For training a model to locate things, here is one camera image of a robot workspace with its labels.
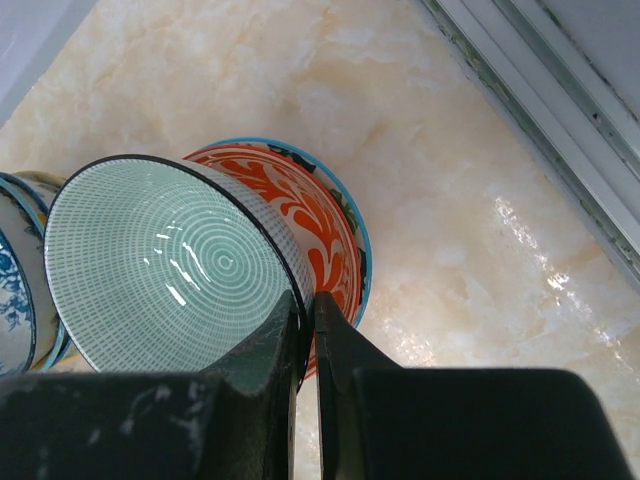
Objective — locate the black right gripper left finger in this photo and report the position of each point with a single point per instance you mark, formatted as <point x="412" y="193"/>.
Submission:
<point x="233" y="420"/>

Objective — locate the blue white floral bowl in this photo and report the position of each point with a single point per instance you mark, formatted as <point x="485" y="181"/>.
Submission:
<point x="20" y="236"/>

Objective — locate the aluminium corner frame rail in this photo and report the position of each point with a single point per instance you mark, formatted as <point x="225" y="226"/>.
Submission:
<point x="584" y="134"/>

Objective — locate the pale green grid bowl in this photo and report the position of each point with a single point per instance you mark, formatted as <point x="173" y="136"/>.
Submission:
<point x="161" y="265"/>

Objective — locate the orange white patterned bowl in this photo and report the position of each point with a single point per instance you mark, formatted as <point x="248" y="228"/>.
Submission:
<point x="285" y="180"/>

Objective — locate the yellow blue patterned bowl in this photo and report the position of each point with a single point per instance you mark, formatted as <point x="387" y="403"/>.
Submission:
<point x="54" y="343"/>

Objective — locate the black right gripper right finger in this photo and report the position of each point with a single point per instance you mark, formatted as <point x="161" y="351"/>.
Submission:
<point x="379" y="420"/>

